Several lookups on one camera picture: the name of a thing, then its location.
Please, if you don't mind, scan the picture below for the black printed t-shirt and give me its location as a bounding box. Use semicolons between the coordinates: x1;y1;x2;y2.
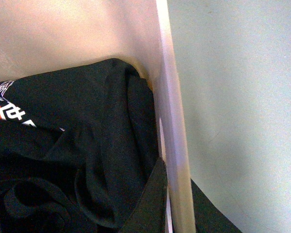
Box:
0;59;159;233

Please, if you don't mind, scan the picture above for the beige plastic laundry hamper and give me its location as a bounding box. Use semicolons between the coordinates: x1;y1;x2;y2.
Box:
0;0;195;233

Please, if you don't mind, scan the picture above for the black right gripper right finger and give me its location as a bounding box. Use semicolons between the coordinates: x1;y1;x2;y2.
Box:
191;180;241;233

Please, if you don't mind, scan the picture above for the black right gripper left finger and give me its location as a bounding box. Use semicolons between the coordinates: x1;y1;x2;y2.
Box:
119;158;167;233

